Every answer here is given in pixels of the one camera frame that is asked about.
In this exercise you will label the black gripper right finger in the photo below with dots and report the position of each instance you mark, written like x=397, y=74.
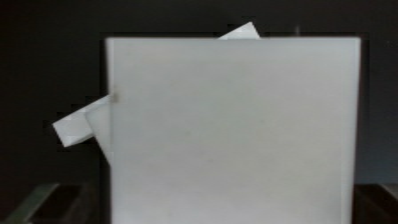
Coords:
x=377, y=204

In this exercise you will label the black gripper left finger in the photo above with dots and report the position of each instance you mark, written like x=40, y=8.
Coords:
x=61, y=203

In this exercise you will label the white cabinet top block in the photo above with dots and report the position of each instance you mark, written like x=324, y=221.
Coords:
x=233, y=123

